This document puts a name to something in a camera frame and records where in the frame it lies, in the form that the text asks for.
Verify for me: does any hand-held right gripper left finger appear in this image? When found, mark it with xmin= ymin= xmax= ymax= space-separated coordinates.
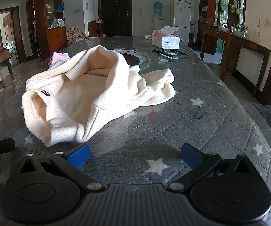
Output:
xmin=18 ymin=143 xmax=105 ymax=193

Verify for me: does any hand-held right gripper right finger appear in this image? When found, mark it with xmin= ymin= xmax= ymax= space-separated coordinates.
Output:
xmin=168 ymin=143 xmax=254 ymax=193

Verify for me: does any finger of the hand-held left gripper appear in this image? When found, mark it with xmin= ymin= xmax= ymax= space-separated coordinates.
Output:
xmin=0 ymin=138 xmax=16 ymax=169

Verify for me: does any cream hoodie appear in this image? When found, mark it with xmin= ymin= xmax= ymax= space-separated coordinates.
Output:
xmin=22 ymin=45 xmax=175 ymax=147

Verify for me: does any white storage box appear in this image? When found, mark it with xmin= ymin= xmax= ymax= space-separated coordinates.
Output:
xmin=0 ymin=65 xmax=10 ymax=79

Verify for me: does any pink and white small garment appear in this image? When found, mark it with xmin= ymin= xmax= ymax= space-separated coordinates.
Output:
xmin=48 ymin=52 xmax=70 ymax=66

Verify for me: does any brown interior door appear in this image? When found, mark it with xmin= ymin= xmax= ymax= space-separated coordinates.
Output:
xmin=0 ymin=6 xmax=26 ymax=66

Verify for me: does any round built-in induction cooktop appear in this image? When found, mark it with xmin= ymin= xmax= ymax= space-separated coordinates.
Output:
xmin=107 ymin=49 xmax=151 ymax=72

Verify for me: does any wooden display cabinet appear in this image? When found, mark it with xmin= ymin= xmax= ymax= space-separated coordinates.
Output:
xmin=34 ymin=0 xmax=68 ymax=59

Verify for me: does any pink white tissue box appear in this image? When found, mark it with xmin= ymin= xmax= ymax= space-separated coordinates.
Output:
xmin=151 ymin=26 xmax=181 ymax=50

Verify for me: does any pink play tent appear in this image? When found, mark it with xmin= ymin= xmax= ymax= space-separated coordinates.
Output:
xmin=66 ymin=27 xmax=89 ymax=47

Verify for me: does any mop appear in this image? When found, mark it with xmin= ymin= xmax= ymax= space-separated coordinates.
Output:
xmin=188 ymin=21 xmax=196 ymax=48

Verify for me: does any dark wooden console table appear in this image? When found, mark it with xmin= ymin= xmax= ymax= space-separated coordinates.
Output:
xmin=200 ymin=26 xmax=271 ymax=97

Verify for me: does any small wooden shoe cabinet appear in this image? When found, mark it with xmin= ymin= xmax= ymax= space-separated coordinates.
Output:
xmin=88 ymin=20 xmax=103 ymax=37

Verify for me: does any printed plastic bag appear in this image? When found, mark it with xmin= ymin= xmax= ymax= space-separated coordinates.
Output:
xmin=145 ymin=29 xmax=162 ymax=40

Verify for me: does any white plastic bag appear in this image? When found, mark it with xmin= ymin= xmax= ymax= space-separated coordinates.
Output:
xmin=48 ymin=19 xmax=64 ymax=30

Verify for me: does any white water dispenser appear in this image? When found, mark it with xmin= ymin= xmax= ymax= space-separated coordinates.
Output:
xmin=152 ymin=14 xmax=165 ymax=31

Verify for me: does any white refrigerator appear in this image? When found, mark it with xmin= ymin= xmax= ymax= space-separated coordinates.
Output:
xmin=170 ymin=0 xmax=192 ymax=46

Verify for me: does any wooden partition shelf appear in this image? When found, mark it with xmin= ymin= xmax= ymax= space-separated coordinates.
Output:
xmin=199 ymin=0 xmax=246 ymax=50

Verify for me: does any dark wooden entrance door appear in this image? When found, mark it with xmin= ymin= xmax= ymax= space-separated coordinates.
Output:
xmin=97 ymin=0 xmax=133 ymax=37

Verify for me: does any blue water bottle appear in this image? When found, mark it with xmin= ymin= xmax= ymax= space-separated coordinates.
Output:
xmin=153 ymin=2 xmax=163 ymax=15

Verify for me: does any black flat frame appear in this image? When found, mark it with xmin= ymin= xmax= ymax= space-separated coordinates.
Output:
xmin=152 ymin=48 xmax=189 ymax=60

